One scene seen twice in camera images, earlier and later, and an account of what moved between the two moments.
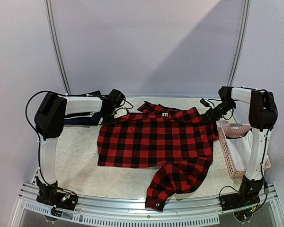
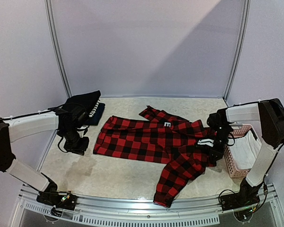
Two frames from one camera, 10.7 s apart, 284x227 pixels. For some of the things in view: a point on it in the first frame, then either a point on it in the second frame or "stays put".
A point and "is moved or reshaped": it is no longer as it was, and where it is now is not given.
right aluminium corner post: [243, 41] stays put
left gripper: [109, 122] → [79, 150]
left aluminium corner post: [48, 5] stays put
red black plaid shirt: [179, 141] is moved or reshaped
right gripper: [210, 114] → [216, 154]
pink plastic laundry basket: [228, 130] stays put
